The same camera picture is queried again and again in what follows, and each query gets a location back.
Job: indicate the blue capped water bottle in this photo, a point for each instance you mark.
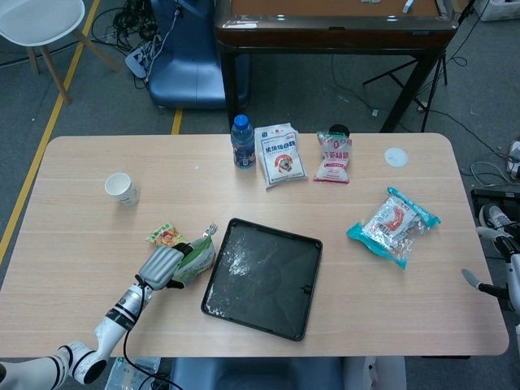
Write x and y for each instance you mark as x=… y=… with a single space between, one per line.
x=243 y=146

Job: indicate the teal red snack bag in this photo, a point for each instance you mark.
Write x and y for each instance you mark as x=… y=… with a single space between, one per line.
x=392 y=227

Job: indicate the blue robot torso base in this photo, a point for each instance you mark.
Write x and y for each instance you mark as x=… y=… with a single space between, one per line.
x=252 y=373

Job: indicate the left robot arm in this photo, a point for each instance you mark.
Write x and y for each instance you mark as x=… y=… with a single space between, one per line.
x=118 y=317

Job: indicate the clear plastic wrapped pack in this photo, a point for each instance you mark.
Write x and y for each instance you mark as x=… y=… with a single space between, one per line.
x=136 y=371

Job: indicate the black foot platform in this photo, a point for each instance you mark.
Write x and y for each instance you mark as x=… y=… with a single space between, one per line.
x=495 y=197

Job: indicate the metal fork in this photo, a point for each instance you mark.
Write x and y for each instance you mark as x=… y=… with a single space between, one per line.
x=211 y=229

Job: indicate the red white snack bag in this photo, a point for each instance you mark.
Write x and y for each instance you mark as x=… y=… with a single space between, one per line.
x=335 y=160

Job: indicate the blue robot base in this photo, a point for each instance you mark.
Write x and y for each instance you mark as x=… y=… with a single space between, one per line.
x=187 y=73

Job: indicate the black round lid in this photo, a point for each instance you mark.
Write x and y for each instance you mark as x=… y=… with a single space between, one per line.
x=339 y=129

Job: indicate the white mahjong tile blue back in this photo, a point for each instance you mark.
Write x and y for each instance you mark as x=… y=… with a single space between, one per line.
x=408 y=5

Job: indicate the white robot torso cover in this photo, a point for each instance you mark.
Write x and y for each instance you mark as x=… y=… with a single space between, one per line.
x=378 y=375

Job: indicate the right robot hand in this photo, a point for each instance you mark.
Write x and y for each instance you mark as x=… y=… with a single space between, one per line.
x=512 y=276

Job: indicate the brown mahjong table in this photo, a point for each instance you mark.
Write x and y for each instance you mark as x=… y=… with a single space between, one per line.
x=325 y=34

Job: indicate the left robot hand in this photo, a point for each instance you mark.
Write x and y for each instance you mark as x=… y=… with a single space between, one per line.
x=160 y=266

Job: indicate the white floor power strip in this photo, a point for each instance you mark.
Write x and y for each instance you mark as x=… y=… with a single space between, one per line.
x=138 y=61

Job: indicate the white round grommet cap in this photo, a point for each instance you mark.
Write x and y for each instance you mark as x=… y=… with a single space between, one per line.
x=396 y=157

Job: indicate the black tray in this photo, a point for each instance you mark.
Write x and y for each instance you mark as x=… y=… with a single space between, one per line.
x=264 y=280

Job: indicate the grey sneaker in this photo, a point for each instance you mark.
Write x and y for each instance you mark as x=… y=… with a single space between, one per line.
x=493 y=215

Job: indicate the green snack chip bag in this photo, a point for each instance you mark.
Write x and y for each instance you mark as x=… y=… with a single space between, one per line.
x=166 y=235

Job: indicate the white chair wooden legs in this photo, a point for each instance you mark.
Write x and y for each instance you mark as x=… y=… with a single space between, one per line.
x=36 y=20

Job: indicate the black tripod stand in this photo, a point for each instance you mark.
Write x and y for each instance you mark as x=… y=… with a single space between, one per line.
x=438 y=69

